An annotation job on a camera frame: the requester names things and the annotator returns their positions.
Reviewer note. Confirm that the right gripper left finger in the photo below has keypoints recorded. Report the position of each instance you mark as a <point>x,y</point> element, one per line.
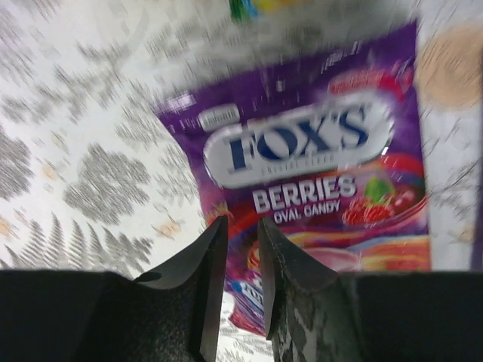
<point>170,313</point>

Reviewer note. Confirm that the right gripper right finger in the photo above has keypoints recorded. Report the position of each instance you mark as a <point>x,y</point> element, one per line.
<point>313,313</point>

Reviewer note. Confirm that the floral table mat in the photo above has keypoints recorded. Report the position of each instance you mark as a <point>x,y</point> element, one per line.
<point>90,179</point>

